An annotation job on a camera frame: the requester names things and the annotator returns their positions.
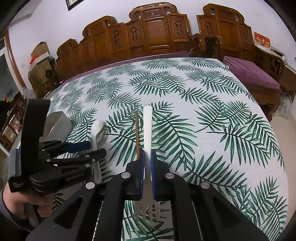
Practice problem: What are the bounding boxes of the grey metal tray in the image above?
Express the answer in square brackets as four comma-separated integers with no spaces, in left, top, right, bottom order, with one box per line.
[39,111,73,142]

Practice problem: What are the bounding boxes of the white plastic fork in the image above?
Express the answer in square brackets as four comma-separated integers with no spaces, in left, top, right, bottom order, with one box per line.
[135,105,160,222]

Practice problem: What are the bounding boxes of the person's left hand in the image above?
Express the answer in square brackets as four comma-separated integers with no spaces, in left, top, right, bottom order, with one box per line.
[3,183,53,219]

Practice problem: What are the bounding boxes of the metal spoon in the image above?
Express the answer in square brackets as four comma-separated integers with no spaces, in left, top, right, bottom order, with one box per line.
[89,124,110,183]

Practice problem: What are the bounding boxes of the white plastic spoon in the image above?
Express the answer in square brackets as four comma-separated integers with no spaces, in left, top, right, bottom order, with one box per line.
[91,120,104,184]

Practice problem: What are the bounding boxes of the dark brown chopstick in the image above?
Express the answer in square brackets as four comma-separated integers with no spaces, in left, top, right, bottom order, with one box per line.
[134,110,140,160]

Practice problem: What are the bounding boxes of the palm leaf tablecloth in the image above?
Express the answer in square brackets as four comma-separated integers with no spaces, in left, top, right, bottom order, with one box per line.
[49,57,288,240]

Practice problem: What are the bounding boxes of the stacked cardboard boxes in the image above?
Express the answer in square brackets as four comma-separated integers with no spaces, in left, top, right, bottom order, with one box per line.
[28,42,57,98]

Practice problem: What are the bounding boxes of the purple seat cushion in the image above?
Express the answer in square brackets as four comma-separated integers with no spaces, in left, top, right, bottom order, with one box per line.
[223,56,280,90]

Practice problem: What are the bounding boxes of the carved wooden sofa bench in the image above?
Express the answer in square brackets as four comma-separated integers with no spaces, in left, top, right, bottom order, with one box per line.
[56,2,206,80]

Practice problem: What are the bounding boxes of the carved wooden armchair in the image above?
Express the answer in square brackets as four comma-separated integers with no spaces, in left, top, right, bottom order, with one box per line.
[197,4,285,81]

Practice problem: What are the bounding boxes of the red sign card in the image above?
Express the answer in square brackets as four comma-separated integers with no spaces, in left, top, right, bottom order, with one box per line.
[254,32,271,49]

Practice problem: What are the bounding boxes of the dark picture frame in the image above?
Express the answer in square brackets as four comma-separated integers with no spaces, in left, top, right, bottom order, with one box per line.
[66,0,84,11]

